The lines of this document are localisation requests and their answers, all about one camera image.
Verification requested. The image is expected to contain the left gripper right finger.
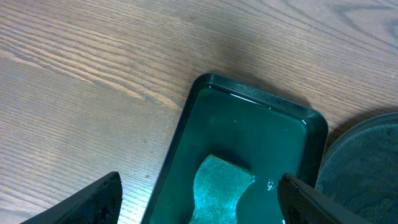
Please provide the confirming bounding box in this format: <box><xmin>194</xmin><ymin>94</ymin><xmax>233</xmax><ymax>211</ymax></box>
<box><xmin>277</xmin><ymin>173</ymin><xmax>370</xmax><ymax>224</ymax></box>

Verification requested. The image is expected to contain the round black tray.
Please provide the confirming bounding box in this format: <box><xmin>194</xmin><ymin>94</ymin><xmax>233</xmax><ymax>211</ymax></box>
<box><xmin>316</xmin><ymin>113</ymin><xmax>397</xmax><ymax>223</ymax></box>

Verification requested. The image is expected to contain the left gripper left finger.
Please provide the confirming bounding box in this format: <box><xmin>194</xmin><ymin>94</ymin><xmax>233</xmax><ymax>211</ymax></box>
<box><xmin>21</xmin><ymin>172</ymin><xmax>123</xmax><ymax>224</ymax></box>

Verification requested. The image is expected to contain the black rectangular tray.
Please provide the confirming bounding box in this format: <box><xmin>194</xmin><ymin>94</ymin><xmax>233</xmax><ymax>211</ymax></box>
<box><xmin>142</xmin><ymin>73</ymin><xmax>328</xmax><ymax>223</ymax></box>

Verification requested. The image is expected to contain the green scrub sponge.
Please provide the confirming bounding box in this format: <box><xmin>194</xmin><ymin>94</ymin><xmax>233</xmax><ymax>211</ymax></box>
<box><xmin>190</xmin><ymin>154</ymin><xmax>254</xmax><ymax>224</ymax></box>

